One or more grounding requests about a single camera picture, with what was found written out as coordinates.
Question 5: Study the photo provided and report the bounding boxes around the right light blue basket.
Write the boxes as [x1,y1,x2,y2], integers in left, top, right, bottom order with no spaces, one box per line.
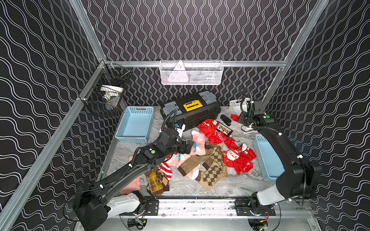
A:
[253,134,284,182]

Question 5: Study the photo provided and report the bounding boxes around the black board yellow connectors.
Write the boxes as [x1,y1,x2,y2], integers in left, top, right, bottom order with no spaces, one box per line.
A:
[216,123,233,138]

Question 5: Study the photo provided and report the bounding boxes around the left light blue basket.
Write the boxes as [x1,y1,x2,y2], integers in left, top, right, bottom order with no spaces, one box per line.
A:
[115,106,154,143]

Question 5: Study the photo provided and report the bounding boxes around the red santa sock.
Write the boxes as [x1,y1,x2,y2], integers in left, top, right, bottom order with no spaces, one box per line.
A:
[196,119,239,150]

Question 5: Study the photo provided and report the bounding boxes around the black stapler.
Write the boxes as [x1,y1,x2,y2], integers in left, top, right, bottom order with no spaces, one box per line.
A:
[220,114,231,126]

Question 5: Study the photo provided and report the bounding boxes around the white perforated plastic basket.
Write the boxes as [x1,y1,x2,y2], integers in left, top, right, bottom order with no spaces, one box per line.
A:
[229,97,250,115]

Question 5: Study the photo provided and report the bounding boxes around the yellow brown plaid sock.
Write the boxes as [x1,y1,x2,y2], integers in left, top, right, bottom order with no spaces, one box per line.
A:
[145,167,170,197]

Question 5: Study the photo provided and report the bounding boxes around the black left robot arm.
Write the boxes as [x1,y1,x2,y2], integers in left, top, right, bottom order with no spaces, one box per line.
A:
[72,128,194,231]

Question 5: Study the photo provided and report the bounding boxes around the pink patterned sock upper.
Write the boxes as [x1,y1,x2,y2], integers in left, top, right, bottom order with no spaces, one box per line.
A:
[190,130,206,156]

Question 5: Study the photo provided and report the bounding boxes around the black wire wall basket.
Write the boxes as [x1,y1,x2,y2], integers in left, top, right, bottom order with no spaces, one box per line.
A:
[82,64,134,118]

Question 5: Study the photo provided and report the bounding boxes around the light blue basket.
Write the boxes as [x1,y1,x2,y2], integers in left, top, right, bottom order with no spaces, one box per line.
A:
[115,106,154,143]
[253,134,284,182]

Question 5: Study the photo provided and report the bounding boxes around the clear wall-mounted basket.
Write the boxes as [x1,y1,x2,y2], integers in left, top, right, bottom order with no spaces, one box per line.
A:
[159,60,224,85]

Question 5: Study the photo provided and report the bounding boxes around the pink sock left edge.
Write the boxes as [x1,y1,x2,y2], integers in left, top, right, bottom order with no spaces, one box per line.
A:
[119,155,141,194]

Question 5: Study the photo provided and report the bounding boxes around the tan argyle sock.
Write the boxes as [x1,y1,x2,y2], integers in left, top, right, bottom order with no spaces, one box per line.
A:
[193,142,228,191]

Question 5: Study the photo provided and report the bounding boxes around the red white striped sock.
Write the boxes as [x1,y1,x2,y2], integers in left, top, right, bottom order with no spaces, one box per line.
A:
[160,163,173,181]

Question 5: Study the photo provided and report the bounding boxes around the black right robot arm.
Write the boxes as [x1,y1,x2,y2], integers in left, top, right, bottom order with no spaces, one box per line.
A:
[240,97,322,215]

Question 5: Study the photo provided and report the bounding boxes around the pink dotted sock centre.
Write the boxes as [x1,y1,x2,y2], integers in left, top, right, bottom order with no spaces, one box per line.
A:
[166,153,200,180]

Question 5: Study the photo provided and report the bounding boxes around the red penguin sock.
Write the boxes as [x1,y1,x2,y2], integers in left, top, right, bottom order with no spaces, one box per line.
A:
[222,144,256,175]

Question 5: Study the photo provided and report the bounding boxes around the black toolbox yellow handle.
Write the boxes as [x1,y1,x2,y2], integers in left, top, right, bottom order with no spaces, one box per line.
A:
[160,90,221,131]

